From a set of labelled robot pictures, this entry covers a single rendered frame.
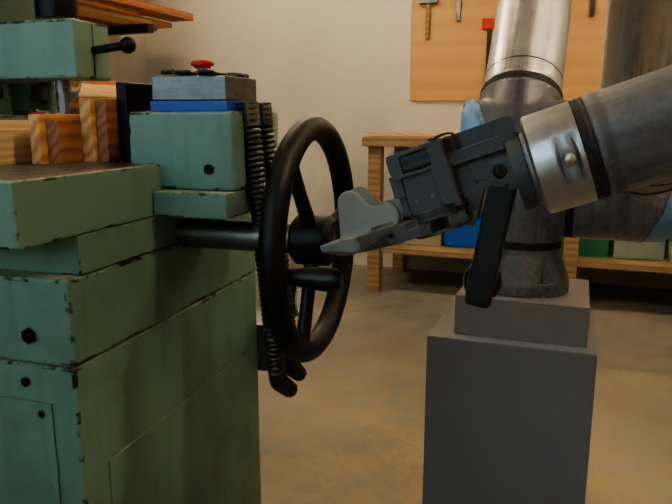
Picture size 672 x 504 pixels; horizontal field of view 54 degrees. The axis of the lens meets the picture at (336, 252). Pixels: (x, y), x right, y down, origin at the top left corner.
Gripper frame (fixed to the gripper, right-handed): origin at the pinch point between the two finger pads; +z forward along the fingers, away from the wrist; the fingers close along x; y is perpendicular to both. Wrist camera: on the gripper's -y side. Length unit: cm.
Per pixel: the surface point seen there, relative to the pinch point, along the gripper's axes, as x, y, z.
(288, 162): -1.1, 10.0, 2.1
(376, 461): -104, -70, 47
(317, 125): -9.0, 13.2, 0.4
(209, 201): -4.6, 9.2, 14.0
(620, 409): -161, -94, -19
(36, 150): -1.1, 21.2, 30.8
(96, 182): 5.2, 14.4, 20.0
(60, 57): -7.8, 31.8, 28.2
